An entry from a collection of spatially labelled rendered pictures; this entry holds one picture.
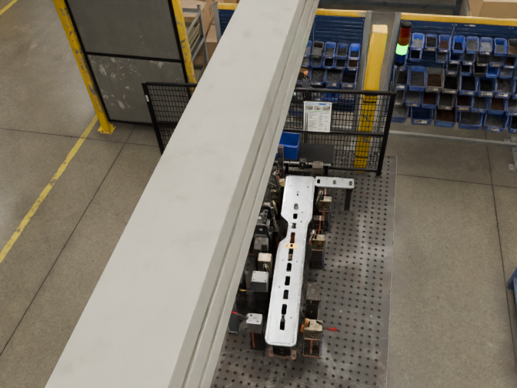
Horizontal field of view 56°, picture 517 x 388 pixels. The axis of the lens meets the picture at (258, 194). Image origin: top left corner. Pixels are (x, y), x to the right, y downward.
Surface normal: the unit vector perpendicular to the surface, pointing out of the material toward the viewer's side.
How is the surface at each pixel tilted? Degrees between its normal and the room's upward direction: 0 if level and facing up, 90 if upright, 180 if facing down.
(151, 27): 91
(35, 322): 0
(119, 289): 0
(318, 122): 90
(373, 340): 0
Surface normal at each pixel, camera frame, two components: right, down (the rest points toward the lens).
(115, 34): -0.25, 0.75
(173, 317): -0.05, -0.67
